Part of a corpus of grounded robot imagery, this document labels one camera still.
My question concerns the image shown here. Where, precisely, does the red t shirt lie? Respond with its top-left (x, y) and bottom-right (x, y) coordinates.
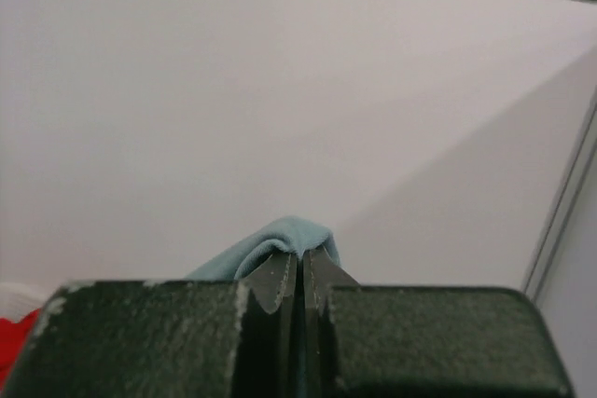
top-left (0, 309), bottom-right (40, 387)

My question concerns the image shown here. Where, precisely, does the grey t shirt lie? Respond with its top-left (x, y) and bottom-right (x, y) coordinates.
top-left (186, 216), bottom-right (340, 281)

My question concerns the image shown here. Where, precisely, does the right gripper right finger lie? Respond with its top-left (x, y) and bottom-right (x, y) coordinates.
top-left (302, 248), bottom-right (575, 397)

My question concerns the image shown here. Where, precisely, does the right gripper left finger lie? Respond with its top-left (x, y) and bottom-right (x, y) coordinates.
top-left (2, 253), bottom-right (297, 397)

